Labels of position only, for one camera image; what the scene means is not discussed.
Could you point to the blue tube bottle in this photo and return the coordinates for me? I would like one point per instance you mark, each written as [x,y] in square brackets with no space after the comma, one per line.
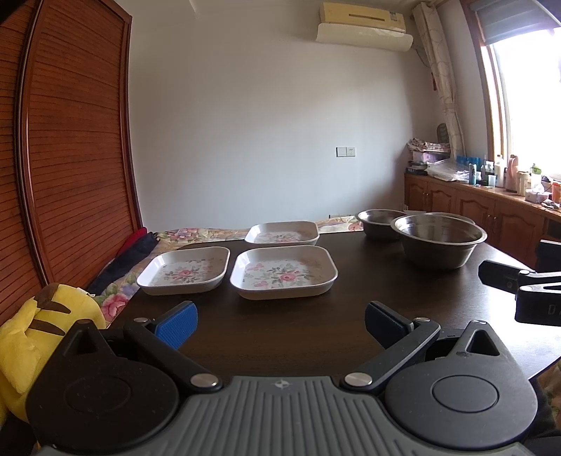
[472,174]

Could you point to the small steel bowl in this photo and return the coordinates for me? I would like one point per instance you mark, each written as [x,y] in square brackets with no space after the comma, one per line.
[376,223]

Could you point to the red and navy pillows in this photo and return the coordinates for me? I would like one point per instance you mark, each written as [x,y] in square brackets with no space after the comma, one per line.
[136,248]

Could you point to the large steel bowl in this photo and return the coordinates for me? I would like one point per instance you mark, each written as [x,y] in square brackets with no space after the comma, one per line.
[438,240]

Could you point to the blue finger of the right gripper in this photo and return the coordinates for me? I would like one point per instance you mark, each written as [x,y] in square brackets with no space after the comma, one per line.
[500,276]

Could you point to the floral square plate back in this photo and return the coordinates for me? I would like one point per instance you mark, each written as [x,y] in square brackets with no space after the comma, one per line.
[280,233]

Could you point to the patterned curtain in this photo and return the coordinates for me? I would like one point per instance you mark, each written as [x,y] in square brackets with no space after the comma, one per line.
[436,48]

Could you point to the wooden low cabinet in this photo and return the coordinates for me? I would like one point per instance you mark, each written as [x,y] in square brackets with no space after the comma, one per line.
[514,225]

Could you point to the floral bedspread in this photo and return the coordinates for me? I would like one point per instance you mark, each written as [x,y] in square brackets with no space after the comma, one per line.
[118,293]

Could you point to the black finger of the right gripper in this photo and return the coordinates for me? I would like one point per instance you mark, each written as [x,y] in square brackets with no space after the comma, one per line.
[548,256]

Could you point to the roller window blind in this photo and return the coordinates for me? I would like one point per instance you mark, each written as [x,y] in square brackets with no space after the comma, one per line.
[499,20]

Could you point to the medium steel bowl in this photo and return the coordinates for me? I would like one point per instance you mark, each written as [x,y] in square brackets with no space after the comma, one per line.
[456,216]

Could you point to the wall air conditioner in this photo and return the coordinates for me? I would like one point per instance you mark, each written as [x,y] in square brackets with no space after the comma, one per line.
[361,26]

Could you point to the wooden louvered wardrobe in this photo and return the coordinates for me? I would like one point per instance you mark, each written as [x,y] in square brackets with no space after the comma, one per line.
[68,194]

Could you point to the wall light switch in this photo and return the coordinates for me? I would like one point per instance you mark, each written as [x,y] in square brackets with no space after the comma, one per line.
[345,152]

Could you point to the clear plastic bag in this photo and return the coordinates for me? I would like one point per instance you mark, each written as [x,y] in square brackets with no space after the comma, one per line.
[448,170]

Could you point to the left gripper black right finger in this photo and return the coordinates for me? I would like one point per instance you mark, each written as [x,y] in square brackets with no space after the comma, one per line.
[404,342]

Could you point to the floral square plate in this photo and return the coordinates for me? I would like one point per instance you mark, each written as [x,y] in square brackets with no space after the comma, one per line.
[283,272]
[280,233]
[185,272]

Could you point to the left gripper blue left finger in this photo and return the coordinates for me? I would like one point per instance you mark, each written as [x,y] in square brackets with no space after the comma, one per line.
[157,342]

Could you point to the yellow plush toy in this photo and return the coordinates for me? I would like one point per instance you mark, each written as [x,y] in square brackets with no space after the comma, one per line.
[30,337]

